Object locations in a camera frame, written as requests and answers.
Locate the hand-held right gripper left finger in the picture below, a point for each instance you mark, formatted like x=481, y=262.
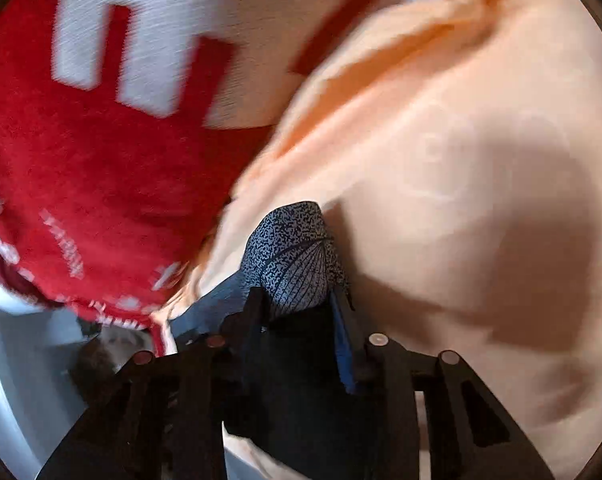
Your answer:
x=253, y=320

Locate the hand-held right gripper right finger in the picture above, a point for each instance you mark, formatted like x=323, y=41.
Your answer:
x=343, y=355

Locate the black pants with blue trim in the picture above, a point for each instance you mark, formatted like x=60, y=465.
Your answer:
x=293, y=260

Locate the peach patterned cloth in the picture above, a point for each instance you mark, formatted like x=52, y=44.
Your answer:
x=456, y=185

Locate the red printed blanket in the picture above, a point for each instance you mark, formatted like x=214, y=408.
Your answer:
x=106, y=160

